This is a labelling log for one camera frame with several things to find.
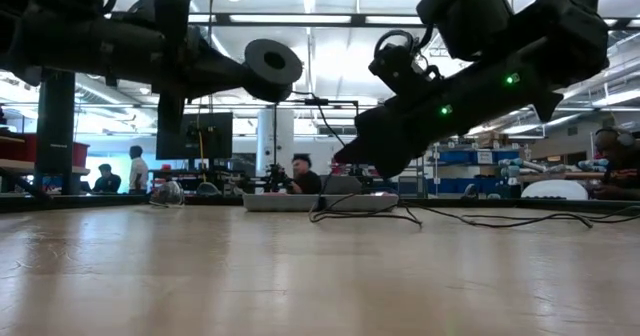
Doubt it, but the black pillar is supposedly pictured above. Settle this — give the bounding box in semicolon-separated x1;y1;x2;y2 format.
33;70;77;197

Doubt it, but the white building column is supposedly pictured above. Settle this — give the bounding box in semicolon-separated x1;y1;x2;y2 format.
255;100;296;178

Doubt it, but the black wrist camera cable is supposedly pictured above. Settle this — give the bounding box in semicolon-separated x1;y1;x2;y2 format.
373;23;435;53

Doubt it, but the black cord spool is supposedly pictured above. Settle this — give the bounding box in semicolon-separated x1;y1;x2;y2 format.
243;38;305;104

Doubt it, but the black cart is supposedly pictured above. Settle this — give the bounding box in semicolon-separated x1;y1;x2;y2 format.
399;175;427;198

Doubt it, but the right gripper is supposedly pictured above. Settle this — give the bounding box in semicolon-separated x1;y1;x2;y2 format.
333;0;514;180

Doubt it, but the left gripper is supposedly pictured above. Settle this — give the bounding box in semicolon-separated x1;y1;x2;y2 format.
149;0;254;132

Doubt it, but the white trash can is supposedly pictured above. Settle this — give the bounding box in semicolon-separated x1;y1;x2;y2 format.
521;179;589;201

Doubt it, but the silver air duct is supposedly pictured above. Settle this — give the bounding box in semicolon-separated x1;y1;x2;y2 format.
569;29;640;108

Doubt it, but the wooden workbench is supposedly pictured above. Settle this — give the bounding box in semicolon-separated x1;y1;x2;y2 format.
517;171;609;198

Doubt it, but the black monitor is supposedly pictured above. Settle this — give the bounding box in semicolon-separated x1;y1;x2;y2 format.
155;111;234;161

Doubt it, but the grey chair back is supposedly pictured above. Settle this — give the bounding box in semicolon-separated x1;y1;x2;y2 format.
322;174;362;196

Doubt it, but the grey plastic tool case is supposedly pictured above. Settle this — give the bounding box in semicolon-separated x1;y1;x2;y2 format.
243;192;400;213

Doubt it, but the red storage bin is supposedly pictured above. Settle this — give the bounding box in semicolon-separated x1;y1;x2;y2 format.
0;133;91;169

